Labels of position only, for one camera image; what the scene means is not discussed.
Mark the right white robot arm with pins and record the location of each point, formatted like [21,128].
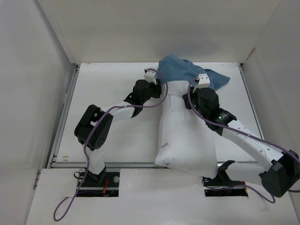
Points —
[279,168]

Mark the white pillow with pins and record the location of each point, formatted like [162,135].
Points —
[184,141]

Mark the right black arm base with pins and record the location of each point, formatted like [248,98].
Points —
[222,185]

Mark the wrist white camera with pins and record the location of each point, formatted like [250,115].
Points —
[150,76]
[202,81]

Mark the aluminium rail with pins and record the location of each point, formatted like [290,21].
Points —
[133,142]

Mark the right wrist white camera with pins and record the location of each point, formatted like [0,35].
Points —
[202,81]

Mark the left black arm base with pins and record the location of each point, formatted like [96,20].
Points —
[106,184]

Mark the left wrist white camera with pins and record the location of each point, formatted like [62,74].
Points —
[150,76]

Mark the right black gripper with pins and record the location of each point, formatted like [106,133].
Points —
[193,92]

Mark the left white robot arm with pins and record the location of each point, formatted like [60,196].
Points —
[93,128]

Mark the blue pillowcase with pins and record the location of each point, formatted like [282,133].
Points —
[174,68]

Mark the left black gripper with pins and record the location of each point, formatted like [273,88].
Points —
[157,88]

